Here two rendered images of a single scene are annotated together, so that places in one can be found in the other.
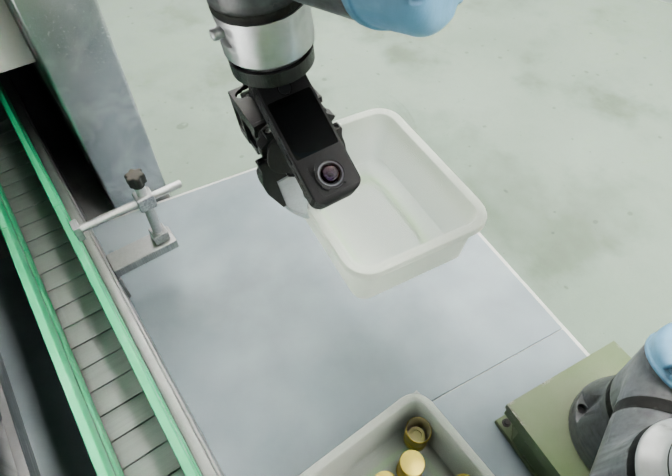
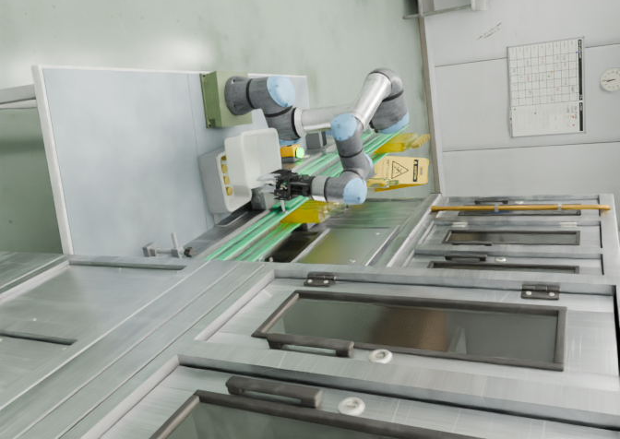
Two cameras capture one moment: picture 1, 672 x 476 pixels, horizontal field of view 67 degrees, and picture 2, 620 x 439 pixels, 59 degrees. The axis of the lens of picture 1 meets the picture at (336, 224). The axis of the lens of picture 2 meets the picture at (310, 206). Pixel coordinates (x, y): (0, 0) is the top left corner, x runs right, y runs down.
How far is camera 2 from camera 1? 193 cm
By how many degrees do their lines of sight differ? 101
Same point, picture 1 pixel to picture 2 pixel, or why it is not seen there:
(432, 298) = (165, 120)
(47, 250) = not seen: hidden behind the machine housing
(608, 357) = (220, 78)
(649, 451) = (299, 129)
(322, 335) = (168, 181)
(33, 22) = not seen: hidden behind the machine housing
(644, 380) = (277, 107)
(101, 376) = not seen: hidden behind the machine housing
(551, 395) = (223, 109)
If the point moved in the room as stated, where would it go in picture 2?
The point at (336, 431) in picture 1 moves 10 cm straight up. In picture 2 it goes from (196, 189) to (219, 188)
